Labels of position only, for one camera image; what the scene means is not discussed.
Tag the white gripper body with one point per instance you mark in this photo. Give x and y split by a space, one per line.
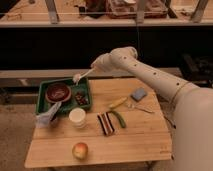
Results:
103 63

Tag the white dish brush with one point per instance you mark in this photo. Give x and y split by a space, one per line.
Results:
78 77

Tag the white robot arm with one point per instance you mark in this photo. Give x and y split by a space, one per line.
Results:
192 140

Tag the purple bowl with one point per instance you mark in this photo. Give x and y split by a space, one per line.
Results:
57 92

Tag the yellow banana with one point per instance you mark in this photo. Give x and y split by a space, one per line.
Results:
117 102

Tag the blue sponge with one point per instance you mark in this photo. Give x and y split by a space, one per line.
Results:
138 94

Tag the green plastic tray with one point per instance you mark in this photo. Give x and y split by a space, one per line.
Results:
83 86

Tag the dark red grape bunch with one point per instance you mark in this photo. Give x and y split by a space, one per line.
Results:
80 98

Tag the green cucumber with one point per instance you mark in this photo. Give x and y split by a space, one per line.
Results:
120 119

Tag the white plastic cup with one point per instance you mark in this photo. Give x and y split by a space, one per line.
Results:
77 116

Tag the red yellow apple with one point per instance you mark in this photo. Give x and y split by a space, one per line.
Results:
80 150

